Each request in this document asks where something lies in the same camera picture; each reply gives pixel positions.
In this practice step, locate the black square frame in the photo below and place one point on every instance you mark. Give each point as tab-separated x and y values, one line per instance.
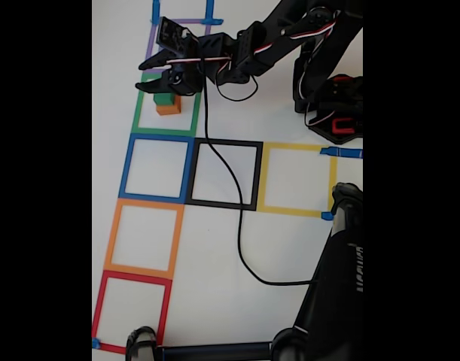
190	173

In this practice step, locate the red printed clamp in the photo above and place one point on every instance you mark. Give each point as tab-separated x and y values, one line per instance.
342	129
342	79

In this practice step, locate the purple square frame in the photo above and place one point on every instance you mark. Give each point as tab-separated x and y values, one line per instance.
150	41

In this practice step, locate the green cube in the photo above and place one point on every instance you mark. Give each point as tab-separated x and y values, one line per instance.
165	98

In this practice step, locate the red square frame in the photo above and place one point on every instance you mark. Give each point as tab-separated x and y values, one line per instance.
98	308

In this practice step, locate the black camera tripod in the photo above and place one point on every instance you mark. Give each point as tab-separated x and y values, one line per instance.
335	282

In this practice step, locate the black gripper camera board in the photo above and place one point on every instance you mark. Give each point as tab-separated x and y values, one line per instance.
175	35

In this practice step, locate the orange square frame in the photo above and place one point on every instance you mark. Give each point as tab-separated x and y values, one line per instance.
111	240

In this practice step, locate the yellow square frame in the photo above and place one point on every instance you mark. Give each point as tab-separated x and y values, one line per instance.
262	176

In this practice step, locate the green square frame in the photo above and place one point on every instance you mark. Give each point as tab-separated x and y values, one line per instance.
137	116

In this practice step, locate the orange cube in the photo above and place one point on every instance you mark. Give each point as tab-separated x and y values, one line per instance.
168	110

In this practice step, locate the blue tape strip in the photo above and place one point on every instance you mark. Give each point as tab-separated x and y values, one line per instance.
210	9
326	216
342	153
96	343
156	11

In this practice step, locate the blue square frame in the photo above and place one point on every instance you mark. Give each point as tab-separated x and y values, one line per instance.
125	169

